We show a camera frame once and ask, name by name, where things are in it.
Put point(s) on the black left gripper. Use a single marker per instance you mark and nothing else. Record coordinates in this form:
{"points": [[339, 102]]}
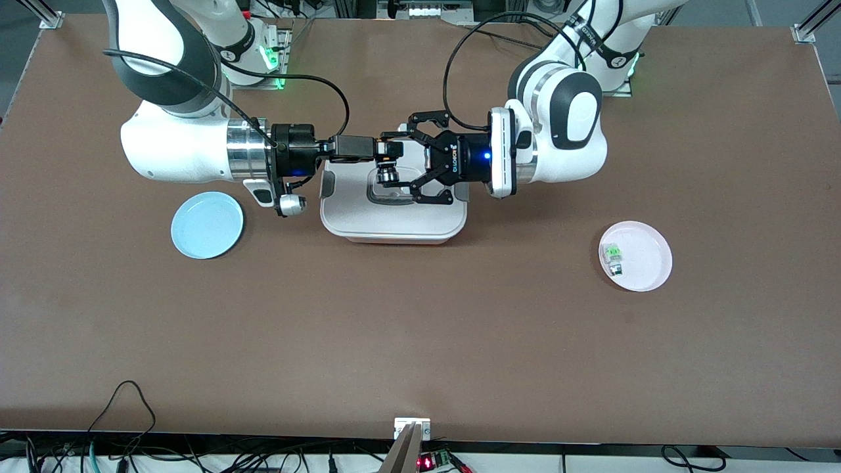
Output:
{"points": [[464, 161]]}

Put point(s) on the white lunch box grey clips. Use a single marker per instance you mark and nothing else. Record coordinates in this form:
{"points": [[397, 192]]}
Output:
{"points": [[394, 223]]}

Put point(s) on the aluminium frame corner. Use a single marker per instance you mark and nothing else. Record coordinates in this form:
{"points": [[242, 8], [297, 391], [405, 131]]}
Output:
{"points": [[808, 29], [51, 20]]}

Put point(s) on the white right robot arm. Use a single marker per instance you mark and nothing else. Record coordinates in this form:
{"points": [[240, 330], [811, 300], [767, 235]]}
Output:
{"points": [[171, 151]]}

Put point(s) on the red display electronics module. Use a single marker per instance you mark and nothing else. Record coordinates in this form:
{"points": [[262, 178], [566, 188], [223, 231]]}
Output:
{"points": [[430, 462]]}

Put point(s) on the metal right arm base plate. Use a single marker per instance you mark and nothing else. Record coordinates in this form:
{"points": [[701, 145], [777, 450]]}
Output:
{"points": [[284, 52]]}

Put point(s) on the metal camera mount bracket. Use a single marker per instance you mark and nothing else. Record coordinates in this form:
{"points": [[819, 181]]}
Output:
{"points": [[410, 430]]}

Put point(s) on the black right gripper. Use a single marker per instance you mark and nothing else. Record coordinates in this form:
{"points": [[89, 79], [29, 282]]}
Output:
{"points": [[295, 150]]}

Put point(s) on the pale pink round plate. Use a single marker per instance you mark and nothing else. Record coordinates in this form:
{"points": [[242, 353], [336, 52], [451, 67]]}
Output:
{"points": [[644, 263]]}

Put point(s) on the green push button switch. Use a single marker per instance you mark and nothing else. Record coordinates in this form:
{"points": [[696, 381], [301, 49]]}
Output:
{"points": [[613, 257]]}

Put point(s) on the light blue round plate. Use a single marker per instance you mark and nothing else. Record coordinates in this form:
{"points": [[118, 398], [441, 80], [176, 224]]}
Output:
{"points": [[207, 225]]}

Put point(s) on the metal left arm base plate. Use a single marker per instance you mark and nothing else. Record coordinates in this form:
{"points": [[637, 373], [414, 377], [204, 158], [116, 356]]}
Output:
{"points": [[621, 92]]}

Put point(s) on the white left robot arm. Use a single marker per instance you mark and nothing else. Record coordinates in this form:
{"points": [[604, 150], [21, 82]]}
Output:
{"points": [[571, 112]]}

